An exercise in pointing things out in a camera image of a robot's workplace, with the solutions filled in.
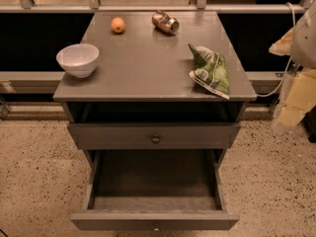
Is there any green chip bag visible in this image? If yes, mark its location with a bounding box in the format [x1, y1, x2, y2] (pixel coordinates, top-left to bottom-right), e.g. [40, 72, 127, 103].
[189, 43, 230, 100]

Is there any orange fruit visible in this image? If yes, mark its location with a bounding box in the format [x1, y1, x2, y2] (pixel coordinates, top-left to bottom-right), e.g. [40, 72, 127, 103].
[111, 18, 125, 34]

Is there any crushed metal soda can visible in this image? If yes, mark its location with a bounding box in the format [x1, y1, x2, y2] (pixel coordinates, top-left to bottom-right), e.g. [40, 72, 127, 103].
[152, 11, 180, 35]

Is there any grey top drawer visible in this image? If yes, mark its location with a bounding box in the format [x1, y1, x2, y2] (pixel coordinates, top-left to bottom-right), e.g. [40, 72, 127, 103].
[68, 122, 240, 150]

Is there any grey wooden cabinet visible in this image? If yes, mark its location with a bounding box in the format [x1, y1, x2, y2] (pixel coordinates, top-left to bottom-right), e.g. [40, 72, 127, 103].
[52, 10, 258, 170]

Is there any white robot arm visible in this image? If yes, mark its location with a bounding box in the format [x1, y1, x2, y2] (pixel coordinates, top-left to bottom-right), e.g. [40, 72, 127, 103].
[269, 2, 316, 132]

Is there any grey drawer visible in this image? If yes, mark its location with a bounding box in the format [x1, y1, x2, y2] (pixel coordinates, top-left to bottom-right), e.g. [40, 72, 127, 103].
[71, 150, 239, 231]
[68, 122, 240, 150]

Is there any white ceramic bowl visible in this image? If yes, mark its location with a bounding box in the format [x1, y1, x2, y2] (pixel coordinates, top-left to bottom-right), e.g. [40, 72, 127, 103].
[56, 43, 100, 78]

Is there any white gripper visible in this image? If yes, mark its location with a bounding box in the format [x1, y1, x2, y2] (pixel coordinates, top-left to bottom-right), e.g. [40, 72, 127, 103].
[269, 28, 316, 132]

